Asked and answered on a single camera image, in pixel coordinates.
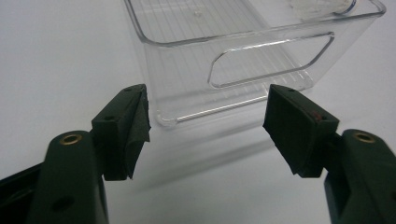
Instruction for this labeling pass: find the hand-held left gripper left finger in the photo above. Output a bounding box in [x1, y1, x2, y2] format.
[91, 83, 152, 182]

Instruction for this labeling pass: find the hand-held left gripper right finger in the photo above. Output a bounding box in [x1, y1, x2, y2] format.
[262, 83, 341, 179]

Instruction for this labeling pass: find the clear plastic container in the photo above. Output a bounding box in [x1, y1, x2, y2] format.
[123, 0, 388, 128]

